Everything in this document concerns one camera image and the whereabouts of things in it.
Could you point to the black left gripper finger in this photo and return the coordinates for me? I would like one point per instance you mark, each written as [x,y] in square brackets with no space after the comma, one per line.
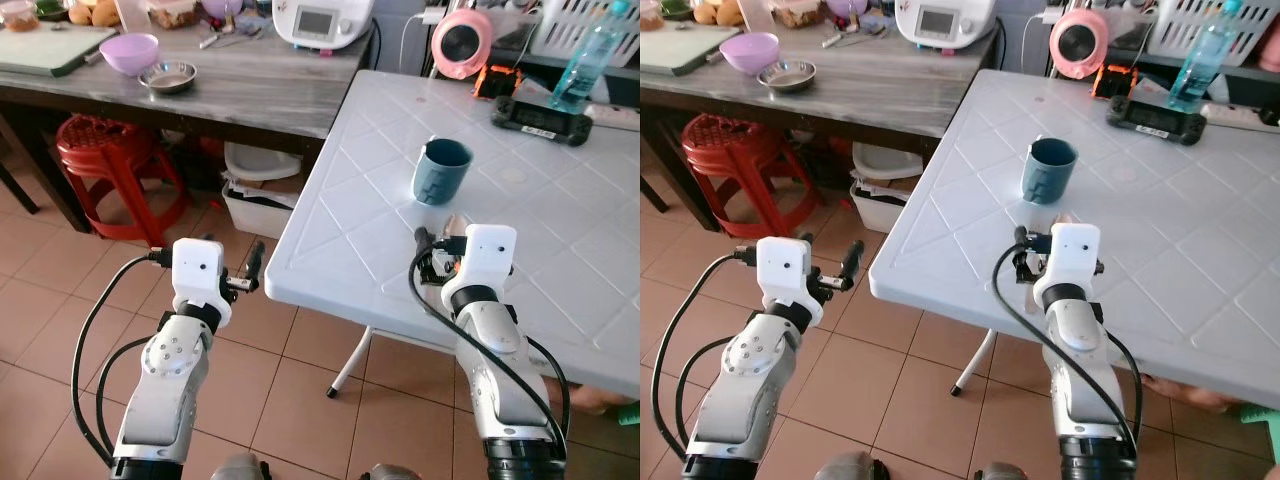
[256,262]
[854,262]

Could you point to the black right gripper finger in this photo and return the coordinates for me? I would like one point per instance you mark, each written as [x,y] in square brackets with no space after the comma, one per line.
[424,242]
[1021,240]

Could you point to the beige wooden utensil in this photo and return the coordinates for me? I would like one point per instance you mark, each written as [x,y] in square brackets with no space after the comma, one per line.
[458,224]

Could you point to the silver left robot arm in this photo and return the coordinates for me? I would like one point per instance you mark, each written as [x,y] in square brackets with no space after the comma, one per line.
[165,385]
[745,385]

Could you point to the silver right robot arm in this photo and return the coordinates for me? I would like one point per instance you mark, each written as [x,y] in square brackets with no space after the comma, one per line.
[500,370]
[1085,375]

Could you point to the blue cup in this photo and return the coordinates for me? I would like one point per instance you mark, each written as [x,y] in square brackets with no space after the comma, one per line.
[440,175]
[1047,175]

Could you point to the white plastic bin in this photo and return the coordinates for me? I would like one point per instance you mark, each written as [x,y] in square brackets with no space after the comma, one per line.
[885,185]
[258,190]

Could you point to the white plastic folding table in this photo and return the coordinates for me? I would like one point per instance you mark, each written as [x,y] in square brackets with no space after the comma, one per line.
[1180,230]
[480,130]

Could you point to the black handheld controller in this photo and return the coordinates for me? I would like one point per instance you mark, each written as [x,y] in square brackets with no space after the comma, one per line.
[1155,122]
[540,122]

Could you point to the grey wooden table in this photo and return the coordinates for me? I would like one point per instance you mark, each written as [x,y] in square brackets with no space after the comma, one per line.
[890,95]
[260,95]

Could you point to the red plastic stool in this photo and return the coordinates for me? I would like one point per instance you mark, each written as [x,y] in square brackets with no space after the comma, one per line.
[105,150]
[730,150]

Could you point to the orange and black device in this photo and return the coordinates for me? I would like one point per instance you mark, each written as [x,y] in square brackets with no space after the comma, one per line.
[1115,82]
[498,82]

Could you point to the grey robot left foot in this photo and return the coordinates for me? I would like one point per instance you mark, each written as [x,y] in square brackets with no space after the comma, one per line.
[238,468]
[845,468]

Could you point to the grey robot foot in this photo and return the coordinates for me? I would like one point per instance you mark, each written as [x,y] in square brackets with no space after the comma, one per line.
[395,472]
[845,468]
[238,468]
[1000,472]

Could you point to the small metal dish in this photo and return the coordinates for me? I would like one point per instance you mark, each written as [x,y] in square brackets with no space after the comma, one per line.
[168,76]
[787,76]

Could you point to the pink round appliance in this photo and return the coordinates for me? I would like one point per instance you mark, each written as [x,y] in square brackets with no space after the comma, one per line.
[1078,42]
[462,42]

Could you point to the person's bare foot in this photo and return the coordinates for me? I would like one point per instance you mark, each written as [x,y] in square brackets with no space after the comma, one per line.
[1190,393]
[595,397]

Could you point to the grey robot right foot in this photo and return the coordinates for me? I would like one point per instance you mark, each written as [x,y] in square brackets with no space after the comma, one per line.
[395,472]
[1000,472]

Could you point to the metal spoon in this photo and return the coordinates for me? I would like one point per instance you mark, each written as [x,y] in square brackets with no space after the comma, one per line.
[850,38]
[225,38]

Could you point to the white kitchen appliance with screen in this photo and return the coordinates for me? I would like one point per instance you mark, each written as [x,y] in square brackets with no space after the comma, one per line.
[320,25]
[940,25]

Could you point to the green plastic stool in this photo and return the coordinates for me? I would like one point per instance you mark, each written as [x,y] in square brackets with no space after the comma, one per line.
[1262,430]
[630,412]

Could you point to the purple plastic bowl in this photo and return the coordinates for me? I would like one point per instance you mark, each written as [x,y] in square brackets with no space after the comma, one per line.
[128,52]
[750,50]

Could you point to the blue plastic water bottle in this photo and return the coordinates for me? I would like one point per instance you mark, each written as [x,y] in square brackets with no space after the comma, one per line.
[585,60]
[1200,60]

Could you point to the white plastic basket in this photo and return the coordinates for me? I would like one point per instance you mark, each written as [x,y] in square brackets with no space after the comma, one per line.
[570,25]
[1190,20]

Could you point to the green cutting board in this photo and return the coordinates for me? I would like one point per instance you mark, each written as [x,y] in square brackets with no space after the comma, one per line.
[680,48]
[45,48]

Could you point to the brown bread rolls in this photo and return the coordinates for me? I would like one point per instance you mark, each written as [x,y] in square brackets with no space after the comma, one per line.
[720,12]
[95,12]

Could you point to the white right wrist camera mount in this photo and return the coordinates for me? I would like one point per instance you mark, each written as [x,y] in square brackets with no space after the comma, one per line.
[485,260]
[1072,262]

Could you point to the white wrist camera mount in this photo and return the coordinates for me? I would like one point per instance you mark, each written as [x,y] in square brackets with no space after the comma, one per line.
[1072,262]
[485,260]
[782,268]
[195,268]

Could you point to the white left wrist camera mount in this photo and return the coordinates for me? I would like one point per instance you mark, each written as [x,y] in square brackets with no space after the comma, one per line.
[782,268]
[195,268]

